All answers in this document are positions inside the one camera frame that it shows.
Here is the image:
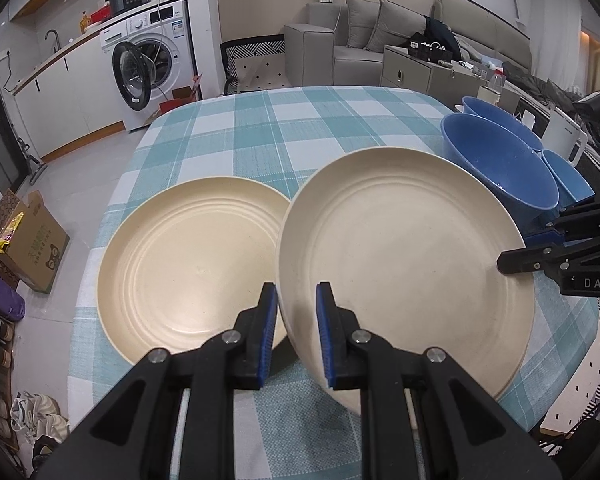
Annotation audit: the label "light blue ribbed bowl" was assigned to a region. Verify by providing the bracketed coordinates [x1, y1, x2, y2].
[541, 150, 595, 209]

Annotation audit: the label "large dark blue bowl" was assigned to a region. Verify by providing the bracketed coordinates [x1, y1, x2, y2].
[440, 113, 559, 231]

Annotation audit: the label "beige plate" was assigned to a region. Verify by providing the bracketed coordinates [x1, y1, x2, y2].
[96, 177, 290, 364]
[276, 146, 535, 398]

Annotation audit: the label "white kitchen base cabinets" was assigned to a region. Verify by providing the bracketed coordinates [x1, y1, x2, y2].
[15, 38, 125, 158]

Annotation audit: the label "grey drawer cabinet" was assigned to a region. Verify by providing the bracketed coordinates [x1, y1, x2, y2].
[380, 46, 488, 107]

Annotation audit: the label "cardboard box with cat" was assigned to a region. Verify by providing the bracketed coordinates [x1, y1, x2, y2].
[0, 190, 70, 295]

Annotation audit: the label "grey sofa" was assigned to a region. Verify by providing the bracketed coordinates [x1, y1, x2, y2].
[284, 0, 532, 87]

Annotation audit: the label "teal checked tablecloth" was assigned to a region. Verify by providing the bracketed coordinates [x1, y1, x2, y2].
[68, 86, 598, 479]

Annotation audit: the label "red cardboard box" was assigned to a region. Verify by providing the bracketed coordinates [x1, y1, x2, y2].
[159, 87, 198, 114]

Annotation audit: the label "white washing machine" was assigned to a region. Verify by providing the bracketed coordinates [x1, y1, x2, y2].
[99, 0, 199, 131]

